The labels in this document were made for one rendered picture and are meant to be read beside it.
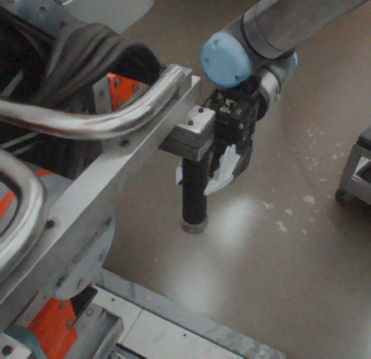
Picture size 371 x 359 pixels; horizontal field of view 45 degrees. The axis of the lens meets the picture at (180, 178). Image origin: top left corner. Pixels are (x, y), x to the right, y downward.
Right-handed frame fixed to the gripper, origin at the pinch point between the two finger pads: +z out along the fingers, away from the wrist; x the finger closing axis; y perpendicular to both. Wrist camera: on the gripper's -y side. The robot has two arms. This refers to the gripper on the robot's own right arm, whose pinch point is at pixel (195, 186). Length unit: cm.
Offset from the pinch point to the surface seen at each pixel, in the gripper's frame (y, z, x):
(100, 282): -75, -15, -38
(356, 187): -70, -87, 23
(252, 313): -83, -31, 6
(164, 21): -83, -191, -113
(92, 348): -68, 5, -25
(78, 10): 4, -31, -42
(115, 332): -69, -1, -23
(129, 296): -75, -15, -27
